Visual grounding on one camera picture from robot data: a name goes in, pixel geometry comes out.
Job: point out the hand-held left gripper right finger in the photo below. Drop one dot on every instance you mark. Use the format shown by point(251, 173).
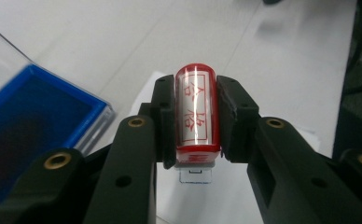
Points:
point(281, 168)

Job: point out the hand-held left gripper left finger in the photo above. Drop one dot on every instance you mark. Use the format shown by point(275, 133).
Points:
point(132, 161)

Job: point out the blue ink pad box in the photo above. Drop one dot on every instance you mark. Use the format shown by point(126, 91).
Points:
point(30, 124)

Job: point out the red stamp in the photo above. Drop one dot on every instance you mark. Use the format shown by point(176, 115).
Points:
point(196, 112)

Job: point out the white table cover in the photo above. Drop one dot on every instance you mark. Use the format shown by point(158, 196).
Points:
point(201, 31)

